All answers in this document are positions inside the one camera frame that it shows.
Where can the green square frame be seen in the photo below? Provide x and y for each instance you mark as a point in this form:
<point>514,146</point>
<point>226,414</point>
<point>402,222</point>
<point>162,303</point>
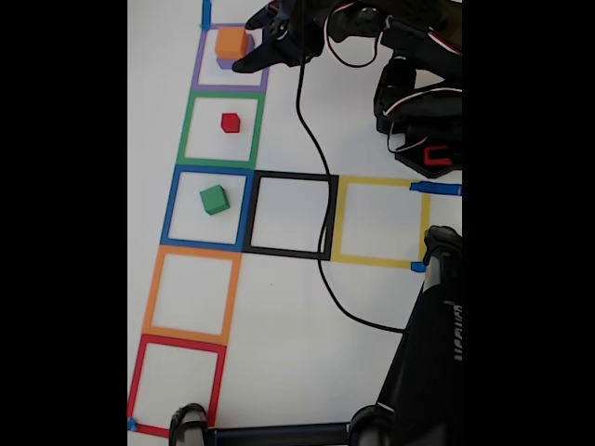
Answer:
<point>216,162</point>

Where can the red square frame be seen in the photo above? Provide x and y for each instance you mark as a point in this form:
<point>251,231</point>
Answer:
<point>179,343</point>

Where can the black square frame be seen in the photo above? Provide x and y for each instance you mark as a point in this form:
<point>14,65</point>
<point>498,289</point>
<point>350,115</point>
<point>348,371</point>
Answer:
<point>288,254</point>

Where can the green square block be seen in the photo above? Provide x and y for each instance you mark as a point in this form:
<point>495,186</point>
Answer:
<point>214,199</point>

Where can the blue square frame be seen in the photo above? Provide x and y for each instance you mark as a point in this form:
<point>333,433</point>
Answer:
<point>204,244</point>

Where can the large purple square block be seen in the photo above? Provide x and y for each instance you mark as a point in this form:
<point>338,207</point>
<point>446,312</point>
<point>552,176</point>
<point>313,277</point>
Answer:
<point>228,64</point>

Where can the small red cube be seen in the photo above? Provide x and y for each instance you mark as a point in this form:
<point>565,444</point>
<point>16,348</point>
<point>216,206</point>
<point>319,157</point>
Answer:
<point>230,123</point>

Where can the yellow square frame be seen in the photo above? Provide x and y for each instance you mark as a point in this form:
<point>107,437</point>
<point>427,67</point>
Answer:
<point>372,261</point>

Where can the black tripod stand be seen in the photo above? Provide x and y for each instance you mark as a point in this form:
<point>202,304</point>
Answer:
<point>418,371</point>

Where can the purple square frame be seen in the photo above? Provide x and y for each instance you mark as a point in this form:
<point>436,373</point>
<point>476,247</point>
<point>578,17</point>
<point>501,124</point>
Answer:
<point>230,87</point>

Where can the orange square block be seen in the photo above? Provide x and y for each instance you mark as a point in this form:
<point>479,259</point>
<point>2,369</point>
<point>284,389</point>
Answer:
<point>230,42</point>

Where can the blue tape strip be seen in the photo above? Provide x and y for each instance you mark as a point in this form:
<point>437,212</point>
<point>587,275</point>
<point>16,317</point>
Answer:
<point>132,423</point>
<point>441,189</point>
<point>417,267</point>
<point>206,11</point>

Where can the orange square frame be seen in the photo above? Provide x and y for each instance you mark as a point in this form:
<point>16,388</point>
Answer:
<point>186,335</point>

